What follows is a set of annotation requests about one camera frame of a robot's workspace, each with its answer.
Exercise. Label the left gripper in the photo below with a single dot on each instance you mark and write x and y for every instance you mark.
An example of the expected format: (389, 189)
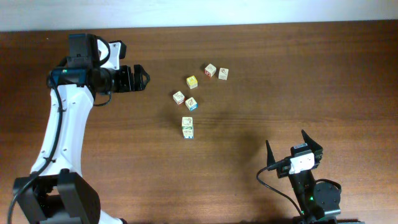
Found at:
(127, 83)

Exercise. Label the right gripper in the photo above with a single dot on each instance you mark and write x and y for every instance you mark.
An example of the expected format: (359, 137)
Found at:
(314, 147)

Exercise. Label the green letter N block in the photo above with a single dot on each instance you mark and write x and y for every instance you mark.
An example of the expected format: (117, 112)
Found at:
(187, 122)

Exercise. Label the red-edged block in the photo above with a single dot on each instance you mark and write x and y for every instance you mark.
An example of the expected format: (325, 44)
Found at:
(178, 97)
(210, 70)
(188, 132)

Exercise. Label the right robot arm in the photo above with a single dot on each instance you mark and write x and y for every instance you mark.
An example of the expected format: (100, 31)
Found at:
(318, 201)

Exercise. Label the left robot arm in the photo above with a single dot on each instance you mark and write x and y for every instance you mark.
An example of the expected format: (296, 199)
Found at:
(55, 190)

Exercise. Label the yellow-top block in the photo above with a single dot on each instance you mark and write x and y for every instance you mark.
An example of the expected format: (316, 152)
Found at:
(192, 82)

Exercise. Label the blue-edged leaf block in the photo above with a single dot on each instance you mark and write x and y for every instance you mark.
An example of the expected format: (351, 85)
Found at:
(191, 103)

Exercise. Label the plain block far right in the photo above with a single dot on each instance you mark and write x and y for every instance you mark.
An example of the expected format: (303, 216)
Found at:
(223, 73)

